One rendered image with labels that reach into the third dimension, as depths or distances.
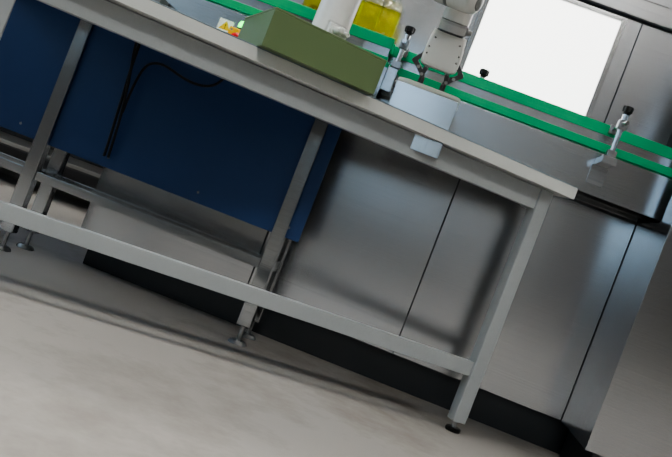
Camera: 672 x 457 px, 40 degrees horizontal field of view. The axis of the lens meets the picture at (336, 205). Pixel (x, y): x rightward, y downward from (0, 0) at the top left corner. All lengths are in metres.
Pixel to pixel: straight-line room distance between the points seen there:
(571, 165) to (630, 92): 0.39
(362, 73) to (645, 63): 1.08
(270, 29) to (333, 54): 0.16
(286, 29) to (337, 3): 0.20
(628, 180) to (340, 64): 0.95
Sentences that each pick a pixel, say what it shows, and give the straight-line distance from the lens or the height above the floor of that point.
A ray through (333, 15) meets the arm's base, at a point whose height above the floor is 0.90.
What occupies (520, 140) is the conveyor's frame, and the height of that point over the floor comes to 0.83.
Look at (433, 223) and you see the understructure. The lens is 2.88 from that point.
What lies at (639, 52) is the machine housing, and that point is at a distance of 3.03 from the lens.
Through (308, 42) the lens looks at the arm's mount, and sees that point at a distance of 2.22.
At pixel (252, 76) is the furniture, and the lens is 2.27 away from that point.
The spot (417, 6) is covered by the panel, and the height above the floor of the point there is 1.13.
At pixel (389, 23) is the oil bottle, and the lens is 2.78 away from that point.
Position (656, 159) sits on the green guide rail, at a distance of 2.80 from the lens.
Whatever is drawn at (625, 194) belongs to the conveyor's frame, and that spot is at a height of 0.79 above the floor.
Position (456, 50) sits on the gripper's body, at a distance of 2.47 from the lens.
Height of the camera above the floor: 0.46
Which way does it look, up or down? level
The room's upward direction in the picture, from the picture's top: 21 degrees clockwise
